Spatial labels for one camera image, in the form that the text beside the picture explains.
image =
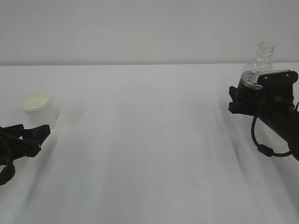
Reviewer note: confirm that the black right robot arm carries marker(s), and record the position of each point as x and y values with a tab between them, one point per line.
286	127

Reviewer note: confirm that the clear water bottle green label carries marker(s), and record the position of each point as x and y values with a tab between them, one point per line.
261	61

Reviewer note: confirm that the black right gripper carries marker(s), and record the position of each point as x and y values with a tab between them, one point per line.
248	101

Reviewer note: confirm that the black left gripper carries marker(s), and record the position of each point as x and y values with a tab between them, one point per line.
17	142

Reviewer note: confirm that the white paper cup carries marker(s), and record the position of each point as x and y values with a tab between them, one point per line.
37	106

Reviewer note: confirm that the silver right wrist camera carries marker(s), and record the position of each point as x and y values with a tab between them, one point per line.
277	78

